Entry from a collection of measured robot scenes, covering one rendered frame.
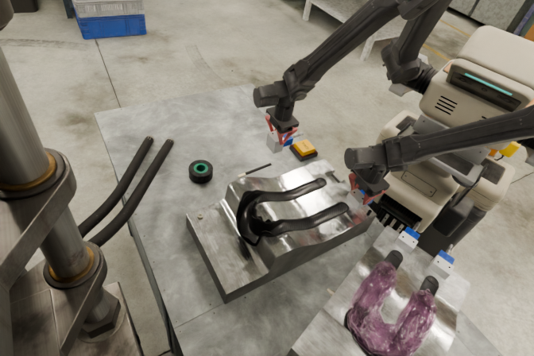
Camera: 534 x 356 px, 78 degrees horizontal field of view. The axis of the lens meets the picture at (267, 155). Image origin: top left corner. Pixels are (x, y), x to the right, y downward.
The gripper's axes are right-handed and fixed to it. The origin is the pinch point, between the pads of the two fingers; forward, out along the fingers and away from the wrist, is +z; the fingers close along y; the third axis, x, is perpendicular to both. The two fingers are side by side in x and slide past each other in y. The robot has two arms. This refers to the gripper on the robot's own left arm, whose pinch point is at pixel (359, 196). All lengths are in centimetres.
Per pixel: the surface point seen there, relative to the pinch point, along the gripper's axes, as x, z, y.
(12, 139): -74, -46, -1
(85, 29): -42, 83, -307
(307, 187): -11.1, 2.8, -11.2
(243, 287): -43.4, 5.6, 7.5
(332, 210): -9.6, 2.7, -0.4
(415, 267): 2.3, 5.2, 23.9
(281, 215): -27.1, -1.3, -3.1
